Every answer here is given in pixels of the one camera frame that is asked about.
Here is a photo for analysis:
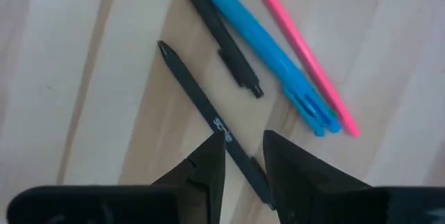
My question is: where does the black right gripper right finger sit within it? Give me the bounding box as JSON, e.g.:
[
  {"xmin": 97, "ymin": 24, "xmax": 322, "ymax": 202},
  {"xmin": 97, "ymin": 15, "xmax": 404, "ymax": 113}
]
[{"xmin": 263, "ymin": 129, "xmax": 445, "ymax": 224}]

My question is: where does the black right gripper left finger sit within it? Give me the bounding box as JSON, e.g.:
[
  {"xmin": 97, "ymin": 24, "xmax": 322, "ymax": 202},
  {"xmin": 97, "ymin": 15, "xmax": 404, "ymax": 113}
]
[{"xmin": 6, "ymin": 130, "xmax": 227, "ymax": 224}]

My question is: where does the black pen with white print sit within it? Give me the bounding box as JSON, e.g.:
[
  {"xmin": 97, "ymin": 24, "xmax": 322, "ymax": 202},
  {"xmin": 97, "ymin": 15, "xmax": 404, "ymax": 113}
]
[{"xmin": 156, "ymin": 40, "xmax": 277, "ymax": 211}]

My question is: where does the pink pencil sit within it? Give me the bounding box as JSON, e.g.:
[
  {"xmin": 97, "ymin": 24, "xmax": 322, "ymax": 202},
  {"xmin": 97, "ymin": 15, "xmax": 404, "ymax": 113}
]
[{"xmin": 246, "ymin": 0, "xmax": 361, "ymax": 138}]

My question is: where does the plain black pen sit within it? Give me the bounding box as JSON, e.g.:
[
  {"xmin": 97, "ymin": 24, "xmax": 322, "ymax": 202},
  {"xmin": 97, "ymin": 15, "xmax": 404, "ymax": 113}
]
[{"xmin": 172, "ymin": 0, "xmax": 264, "ymax": 99}]

